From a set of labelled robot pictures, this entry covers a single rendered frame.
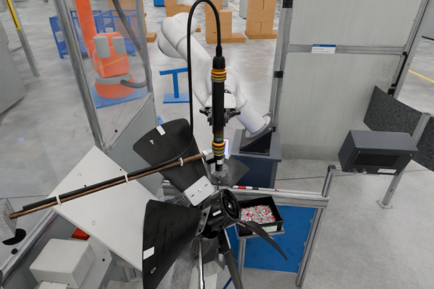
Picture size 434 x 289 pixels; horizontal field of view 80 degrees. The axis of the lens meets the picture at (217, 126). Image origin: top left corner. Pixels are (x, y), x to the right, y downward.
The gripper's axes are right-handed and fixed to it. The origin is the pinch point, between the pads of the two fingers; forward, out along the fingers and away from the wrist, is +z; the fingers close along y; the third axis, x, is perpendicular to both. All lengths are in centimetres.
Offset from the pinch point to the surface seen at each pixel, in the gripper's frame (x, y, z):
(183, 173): -18.6, 10.9, 5.3
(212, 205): -24.7, 0.4, 12.2
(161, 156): -13.1, 18.5, 3.8
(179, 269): -36.6, 8.4, 27.1
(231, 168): -32.0, -4.0, -15.3
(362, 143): -26, -61, -31
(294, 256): -118, -45, -36
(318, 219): -81, -53, -36
